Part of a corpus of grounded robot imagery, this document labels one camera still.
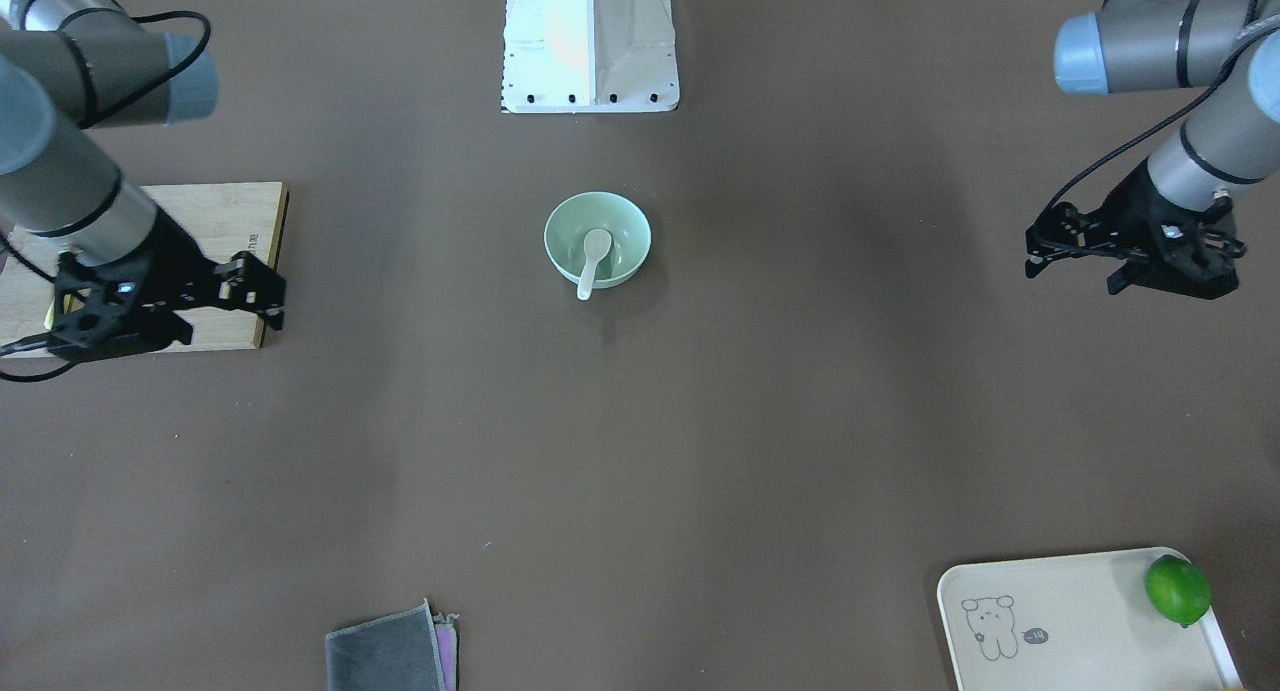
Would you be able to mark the mint green bowl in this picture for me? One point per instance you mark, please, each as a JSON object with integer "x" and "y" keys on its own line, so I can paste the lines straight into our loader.
{"x": 567, "y": 225}

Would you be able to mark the white ceramic spoon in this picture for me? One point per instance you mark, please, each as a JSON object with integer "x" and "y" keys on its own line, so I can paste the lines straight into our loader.
{"x": 596, "y": 246}

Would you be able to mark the cream tray with bear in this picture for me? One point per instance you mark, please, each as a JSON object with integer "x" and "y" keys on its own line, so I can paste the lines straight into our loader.
{"x": 1075, "y": 622}

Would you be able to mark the grey folded cloth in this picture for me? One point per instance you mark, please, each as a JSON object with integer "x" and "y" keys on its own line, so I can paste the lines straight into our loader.
{"x": 414, "y": 650}

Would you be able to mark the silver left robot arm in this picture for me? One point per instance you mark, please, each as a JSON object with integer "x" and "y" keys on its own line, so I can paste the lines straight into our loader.
{"x": 1223, "y": 143}

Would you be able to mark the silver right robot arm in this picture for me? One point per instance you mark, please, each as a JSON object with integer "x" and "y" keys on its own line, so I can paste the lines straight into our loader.
{"x": 71, "y": 66}

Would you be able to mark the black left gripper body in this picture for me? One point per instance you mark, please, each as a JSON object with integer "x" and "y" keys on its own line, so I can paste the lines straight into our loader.
{"x": 1131, "y": 214}

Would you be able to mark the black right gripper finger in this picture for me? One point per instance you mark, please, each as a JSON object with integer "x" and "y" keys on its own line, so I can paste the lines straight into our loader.
{"x": 245, "y": 281}
{"x": 272, "y": 317}

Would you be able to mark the green lime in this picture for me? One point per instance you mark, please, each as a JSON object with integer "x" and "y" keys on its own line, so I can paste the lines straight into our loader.
{"x": 1178, "y": 590}

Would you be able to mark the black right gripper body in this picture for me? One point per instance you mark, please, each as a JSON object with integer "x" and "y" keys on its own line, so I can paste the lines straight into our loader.
{"x": 172, "y": 262}

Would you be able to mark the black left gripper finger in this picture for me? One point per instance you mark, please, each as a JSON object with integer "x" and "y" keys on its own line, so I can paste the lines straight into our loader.
{"x": 1127, "y": 275}
{"x": 1063, "y": 232}

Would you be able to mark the wooden cutting board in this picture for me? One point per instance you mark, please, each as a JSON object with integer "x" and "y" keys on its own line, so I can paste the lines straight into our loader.
{"x": 223, "y": 219}

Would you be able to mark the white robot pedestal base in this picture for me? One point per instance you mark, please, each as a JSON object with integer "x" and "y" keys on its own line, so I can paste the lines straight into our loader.
{"x": 589, "y": 56}

